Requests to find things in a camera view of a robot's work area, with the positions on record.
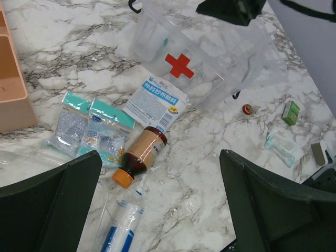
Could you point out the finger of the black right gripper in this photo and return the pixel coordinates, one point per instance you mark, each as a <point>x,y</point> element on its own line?
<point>237,12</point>

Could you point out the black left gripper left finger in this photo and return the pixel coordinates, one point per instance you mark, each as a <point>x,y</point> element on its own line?
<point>47,204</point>

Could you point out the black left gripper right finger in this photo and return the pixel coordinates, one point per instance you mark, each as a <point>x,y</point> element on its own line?
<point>272,213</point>

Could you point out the clear medicine kit box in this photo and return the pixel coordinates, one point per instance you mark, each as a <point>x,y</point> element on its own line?
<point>208,59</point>

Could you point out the teal bandage packet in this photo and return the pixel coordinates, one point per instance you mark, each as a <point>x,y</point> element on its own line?
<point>71,125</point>
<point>107,132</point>

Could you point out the brown syrup bottle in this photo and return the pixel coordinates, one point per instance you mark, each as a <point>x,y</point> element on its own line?
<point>140,156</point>

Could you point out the blue white gauze packet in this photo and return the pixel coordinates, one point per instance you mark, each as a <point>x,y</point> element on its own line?
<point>157,103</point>

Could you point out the clear teal wrapped pad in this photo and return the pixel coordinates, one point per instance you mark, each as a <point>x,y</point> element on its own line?
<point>284,148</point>

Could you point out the blue white wrapped tube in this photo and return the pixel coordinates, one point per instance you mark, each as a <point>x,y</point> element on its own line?
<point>118,227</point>

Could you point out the orange plastic file organizer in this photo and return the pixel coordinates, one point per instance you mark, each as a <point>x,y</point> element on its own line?
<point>17,111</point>

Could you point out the small green box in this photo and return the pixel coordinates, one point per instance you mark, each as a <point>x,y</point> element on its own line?
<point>290,113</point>

